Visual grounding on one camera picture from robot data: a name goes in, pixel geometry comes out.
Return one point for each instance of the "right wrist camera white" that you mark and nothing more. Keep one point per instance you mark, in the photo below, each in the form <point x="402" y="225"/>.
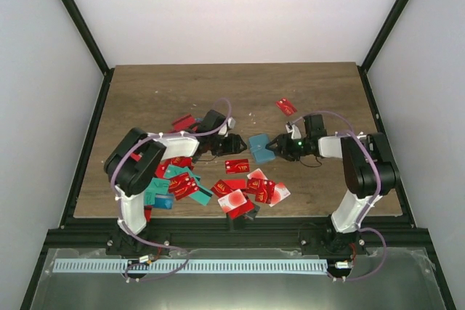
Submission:
<point x="293" y="131"/>

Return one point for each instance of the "teal leather card holder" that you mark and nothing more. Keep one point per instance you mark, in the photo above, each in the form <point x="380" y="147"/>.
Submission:
<point x="259" y="152"/>

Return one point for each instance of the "red card top pile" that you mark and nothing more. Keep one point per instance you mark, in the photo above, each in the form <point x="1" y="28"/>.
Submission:
<point x="183" y="123"/>

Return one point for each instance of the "black frame post left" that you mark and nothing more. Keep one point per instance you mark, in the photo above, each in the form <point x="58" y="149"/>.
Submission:
<point x="85" y="33"/>

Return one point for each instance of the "red vip card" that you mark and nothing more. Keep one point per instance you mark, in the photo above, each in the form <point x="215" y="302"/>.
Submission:
<point x="237" y="166"/>
<point x="221" y="189"/>

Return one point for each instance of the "red gold card pile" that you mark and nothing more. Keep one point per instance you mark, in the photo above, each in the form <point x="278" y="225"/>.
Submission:
<point x="182" y="185"/>
<point x="262" y="189"/>

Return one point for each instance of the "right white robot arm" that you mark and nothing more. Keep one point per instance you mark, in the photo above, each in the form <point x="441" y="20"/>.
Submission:
<point x="369" y="169"/>

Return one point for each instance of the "white red circle card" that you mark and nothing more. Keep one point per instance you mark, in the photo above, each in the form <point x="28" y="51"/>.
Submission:
<point x="232" y="200"/>

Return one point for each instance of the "black frame post right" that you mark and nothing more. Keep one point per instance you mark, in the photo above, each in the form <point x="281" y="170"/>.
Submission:
<point x="383" y="34"/>

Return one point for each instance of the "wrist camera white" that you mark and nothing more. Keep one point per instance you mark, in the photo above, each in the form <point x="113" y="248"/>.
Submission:
<point x="227" y="127"/>
<point x="293" y="131"/>

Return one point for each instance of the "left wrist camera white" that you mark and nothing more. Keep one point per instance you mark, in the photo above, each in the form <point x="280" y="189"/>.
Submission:
<point x="227" y="127"/>

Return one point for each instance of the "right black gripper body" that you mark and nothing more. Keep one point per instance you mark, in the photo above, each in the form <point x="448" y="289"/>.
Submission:
<point x="294" y="151"/>

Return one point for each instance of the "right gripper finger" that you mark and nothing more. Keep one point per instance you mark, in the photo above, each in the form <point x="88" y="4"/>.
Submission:
<point x="278" y="142"/>
<point x="279" y="152"/>

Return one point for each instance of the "black frame post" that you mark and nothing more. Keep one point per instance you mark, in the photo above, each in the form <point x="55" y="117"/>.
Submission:
<point x="383" y="34"/>
<point x="85" y="33"/>

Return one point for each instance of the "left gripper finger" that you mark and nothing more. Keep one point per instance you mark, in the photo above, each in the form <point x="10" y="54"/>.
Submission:
<point x="240" y="148"/>
<point x="237" y="141"/>

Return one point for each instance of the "white red card right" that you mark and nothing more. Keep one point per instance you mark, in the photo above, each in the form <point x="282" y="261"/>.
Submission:
<point x="281" y="192"/>

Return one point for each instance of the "teal card front left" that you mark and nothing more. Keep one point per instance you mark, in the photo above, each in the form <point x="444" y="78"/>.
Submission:
<point x="156" y="188"/>

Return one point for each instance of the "light blue slotted cable duct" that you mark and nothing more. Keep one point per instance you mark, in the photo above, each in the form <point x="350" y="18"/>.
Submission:
<point x="193" y="266"/>

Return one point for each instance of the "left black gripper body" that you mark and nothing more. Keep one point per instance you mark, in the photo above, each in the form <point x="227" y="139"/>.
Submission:
<point x="222" y="148"/>

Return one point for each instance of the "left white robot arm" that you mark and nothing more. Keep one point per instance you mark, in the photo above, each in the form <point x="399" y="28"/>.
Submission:
<point x="132" y="165"/>

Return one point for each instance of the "red gold card right pile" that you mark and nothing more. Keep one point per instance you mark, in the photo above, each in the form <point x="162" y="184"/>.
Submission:
<point x="262" y="189"/>

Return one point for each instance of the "red card far right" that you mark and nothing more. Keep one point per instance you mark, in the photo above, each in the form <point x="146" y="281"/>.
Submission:
<point x="286" y="107"/>

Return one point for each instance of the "red VIP card lower centre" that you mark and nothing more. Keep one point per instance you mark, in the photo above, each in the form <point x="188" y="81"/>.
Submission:
<point x="221" y="189"/>

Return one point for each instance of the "blue card front left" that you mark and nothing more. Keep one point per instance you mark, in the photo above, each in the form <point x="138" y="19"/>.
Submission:
<point x="163" y="201"/>

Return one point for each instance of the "teal card with stripe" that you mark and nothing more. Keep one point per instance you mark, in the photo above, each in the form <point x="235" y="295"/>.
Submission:
<point x="202" y="195"/>

